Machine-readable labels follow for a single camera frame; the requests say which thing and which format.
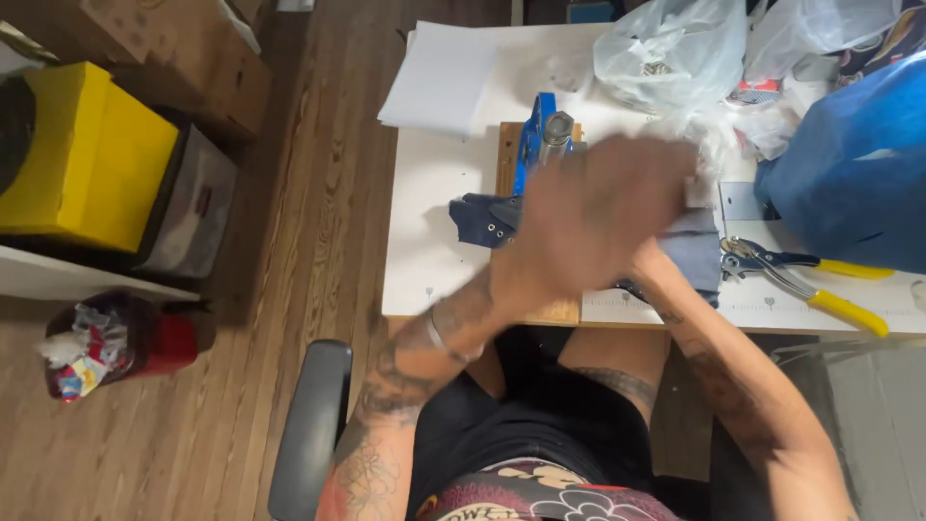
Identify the person's left hand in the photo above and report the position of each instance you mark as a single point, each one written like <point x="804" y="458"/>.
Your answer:
<point x="586" y="224"/>

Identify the grey plastic sheet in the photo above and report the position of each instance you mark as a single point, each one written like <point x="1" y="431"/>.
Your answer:
<point x="868" y="427"/>

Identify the black shorts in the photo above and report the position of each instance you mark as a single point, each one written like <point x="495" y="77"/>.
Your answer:
<point x="535" y="420"/>

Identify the wooden base board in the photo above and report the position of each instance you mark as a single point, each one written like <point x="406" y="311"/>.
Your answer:
<point x="508" y="155"/>

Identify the clear bag of metal eyelets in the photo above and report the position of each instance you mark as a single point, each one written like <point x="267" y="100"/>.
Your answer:
<point x="665" y="54"/>

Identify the yellow box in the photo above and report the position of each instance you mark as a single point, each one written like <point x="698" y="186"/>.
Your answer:
<point x="94" y="159"/>

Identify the clear plastic storage bin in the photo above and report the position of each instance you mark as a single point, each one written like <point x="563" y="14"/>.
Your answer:
<point x="192" y="210"/>

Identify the white shelf board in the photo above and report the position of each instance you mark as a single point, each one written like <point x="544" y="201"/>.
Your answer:
<point x="79" y="278"/>

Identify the blue eyelet press tool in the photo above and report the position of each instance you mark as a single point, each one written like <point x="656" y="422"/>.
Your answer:
<point x="534" y="134"/>

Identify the small crumpled plastic bags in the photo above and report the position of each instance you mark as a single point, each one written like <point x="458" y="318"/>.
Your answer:
<point x="767" y="116"/>

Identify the patterned dark red shirt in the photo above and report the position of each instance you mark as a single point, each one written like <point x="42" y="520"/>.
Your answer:
<point x="535" y="496"/>

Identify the small grey metal plate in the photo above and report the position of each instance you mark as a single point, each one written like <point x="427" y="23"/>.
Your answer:
<point x="738" y="201"/>

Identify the stack of white paper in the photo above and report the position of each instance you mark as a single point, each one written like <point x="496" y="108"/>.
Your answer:
<point x="441" y="76"/>

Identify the navy fabric piece with eyelets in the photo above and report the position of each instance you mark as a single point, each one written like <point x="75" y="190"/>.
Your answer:
<point x="481" y="221"/>

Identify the clear plastic bag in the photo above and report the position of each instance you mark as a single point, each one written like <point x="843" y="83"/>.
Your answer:
<point x="810" y="32"/>

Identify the patterned dark fabric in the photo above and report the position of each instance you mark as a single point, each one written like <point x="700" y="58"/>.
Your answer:
<point x="886" y="43"/>

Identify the person's left fingers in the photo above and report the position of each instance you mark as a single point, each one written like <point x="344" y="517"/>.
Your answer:
<point x="644" y="170"/>

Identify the grey-blue fabric piece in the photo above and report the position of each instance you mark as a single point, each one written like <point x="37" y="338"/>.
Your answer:
<point x="698" y="250"/>

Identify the black chair armrest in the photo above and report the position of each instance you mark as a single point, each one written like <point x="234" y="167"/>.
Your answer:
<point x="311" y="427"/>

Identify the large blue fabric bag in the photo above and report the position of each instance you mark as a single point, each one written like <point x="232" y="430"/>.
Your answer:
<point x="853" y="166"/>

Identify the brown cardboard box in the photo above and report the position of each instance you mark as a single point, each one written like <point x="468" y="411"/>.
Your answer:
<point x="173" y="50"/>

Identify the dark bag of fabric scraps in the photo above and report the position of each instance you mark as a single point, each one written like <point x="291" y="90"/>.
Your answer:
<point x="108" y="347"/>

